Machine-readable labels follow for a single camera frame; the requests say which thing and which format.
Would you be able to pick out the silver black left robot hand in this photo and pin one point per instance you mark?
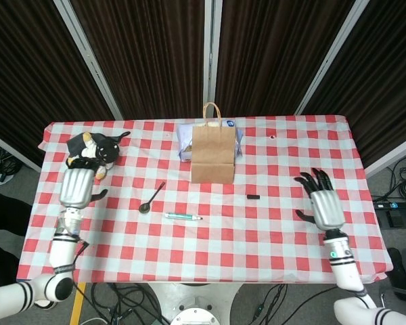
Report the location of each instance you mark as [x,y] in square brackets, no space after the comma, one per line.
[76,188]

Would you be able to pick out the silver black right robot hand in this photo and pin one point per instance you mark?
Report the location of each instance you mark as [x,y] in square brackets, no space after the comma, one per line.
[326,210]

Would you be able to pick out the black white plush toy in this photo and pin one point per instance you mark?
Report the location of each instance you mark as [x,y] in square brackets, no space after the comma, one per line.
[105,150]

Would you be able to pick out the black pen cap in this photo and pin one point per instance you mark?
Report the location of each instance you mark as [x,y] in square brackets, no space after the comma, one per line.
[253,196]

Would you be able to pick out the teal pen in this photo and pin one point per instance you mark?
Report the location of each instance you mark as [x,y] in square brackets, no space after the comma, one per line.
[182,216]

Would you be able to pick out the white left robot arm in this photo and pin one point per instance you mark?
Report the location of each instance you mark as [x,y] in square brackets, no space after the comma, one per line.
[62,254]

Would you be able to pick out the black spoon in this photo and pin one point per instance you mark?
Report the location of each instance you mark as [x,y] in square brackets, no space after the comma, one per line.
[144,208]

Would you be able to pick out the black foot pedal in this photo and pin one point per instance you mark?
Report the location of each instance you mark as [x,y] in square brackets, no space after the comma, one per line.
[397,218]

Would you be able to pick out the black power strip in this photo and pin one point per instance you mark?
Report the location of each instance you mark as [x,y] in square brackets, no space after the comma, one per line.
[399,204]

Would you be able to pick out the person leg black trousers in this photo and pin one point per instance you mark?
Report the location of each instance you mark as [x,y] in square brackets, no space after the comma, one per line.
[3,210]

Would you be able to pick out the red white checkered tablecloth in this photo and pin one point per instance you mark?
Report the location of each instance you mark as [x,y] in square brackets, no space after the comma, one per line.
[223,250]

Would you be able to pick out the white purple plastic package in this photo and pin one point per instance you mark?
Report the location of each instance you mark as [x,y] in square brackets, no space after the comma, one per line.
[184,142]

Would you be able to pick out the black white sneaker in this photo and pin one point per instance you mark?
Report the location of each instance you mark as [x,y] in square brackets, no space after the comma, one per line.
[47,304]

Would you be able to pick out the dark brown pleated panel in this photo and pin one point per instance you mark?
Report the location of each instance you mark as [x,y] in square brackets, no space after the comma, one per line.
[27,74]
[149,57]
[382,84]
[274,57]

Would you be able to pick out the brown paper bag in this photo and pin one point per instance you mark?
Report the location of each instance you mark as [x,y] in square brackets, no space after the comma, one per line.
[212,152]

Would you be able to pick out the grey partition frame rail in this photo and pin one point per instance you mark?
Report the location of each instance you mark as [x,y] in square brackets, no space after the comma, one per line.
[10,149]
[392,160]

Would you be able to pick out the grey partition frame post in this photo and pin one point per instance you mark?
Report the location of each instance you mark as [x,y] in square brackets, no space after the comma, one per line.
[88,57]
[211,57]
[331,57]

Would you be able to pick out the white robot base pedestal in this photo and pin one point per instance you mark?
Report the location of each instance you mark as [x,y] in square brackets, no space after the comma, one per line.
[193,304]

